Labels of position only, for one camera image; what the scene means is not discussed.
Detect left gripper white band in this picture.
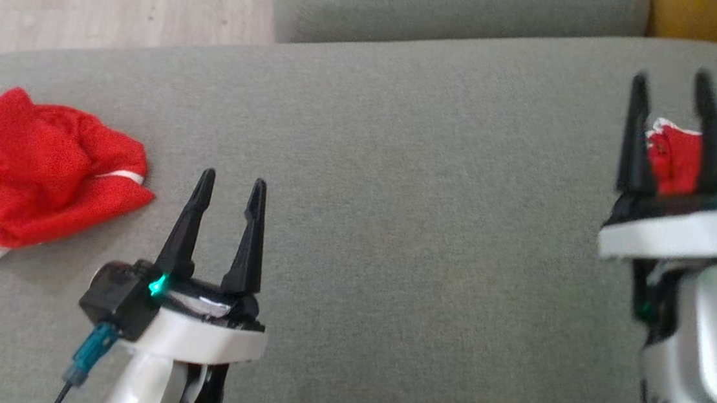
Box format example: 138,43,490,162
114,161,283,403

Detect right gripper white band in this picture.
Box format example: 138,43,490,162
590,61,717,338

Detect red shorts with white stripe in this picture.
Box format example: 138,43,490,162
633,116,717,274

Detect red Bulls 23 jersey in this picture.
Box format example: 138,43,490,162
0,86,165,284

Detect grey sofa seat cushion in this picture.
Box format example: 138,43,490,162
0,0,717,403

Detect grey sofa back cushion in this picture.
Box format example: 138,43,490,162
269,0,651,75

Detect left black cable teal plug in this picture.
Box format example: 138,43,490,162
51,320,122,403

